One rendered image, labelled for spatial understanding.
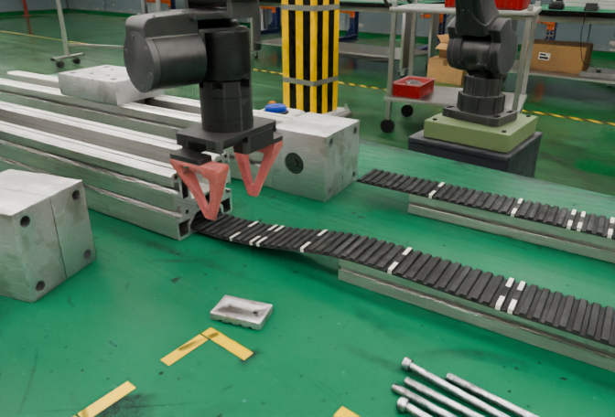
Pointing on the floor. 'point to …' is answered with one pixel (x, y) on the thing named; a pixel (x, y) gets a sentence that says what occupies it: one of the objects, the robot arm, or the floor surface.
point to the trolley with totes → (408, 89)
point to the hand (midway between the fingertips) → (232, 200)
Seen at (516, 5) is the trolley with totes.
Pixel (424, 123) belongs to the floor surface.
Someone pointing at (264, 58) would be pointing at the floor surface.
